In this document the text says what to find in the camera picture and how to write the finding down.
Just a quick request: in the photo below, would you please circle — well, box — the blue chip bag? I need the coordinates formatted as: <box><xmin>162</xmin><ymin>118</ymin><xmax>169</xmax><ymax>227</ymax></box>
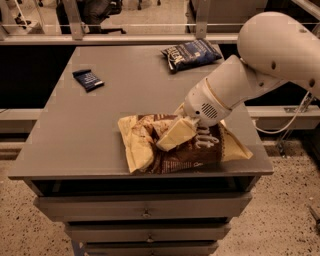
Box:
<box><xmin>161</xmin><ymin>39</ymin><xmax>222</xmax><ymax>73</ymax></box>

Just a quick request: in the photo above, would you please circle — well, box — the white cable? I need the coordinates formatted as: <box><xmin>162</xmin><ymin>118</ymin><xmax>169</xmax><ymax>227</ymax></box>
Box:
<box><xmin>253</xmin><ymin>90</ymin><xmax>314</xmax><ymax>136</ymax></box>

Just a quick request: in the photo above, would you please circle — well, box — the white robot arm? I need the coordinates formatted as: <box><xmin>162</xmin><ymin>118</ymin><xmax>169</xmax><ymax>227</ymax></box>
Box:
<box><xmin>157</xmin><ymin>12</ymin><xmax>320</xmax><ymax>151</ymax></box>

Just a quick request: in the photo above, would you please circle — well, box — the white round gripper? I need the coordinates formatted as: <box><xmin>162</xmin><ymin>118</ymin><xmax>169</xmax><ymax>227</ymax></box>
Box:
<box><xmin>156</xmin><ymin>78</ymin><xmax>231</xmax><ymax>152</ymax></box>

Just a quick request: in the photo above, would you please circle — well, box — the metal railing frame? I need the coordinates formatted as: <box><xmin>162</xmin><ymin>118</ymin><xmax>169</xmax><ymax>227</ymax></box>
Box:
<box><xmin>0</xmin><ymin>0</ymin><xmax>320</xmax><ymax>46</ymax></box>

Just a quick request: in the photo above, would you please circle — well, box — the brown and yellow chip bag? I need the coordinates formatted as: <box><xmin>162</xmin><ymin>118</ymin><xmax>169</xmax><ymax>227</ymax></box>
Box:
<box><xmin>118</xmin><ymin>114</ymin><xmax>253</xmax><ymax>174</ymax></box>

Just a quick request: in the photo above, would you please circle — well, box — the small dark blue snack packet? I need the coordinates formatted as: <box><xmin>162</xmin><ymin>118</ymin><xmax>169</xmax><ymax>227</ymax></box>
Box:
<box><xmin>72</xmin><ymin>69</ymin><xmax>104</xmax><ymax>92</ymax></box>

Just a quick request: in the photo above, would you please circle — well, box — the black office chair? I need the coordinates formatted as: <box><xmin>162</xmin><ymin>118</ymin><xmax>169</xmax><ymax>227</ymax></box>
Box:
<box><xmin>56</xmin><ymin>0</ymin><xmax>122</xmax><ymax>34</ymax></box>

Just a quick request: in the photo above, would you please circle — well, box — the grey drawer cabinet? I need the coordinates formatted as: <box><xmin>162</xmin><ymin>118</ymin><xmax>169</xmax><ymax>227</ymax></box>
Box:
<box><xmin>9</xmin><ymin>46</ymin><xmax>272</xmax><ymax>256</ymax></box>

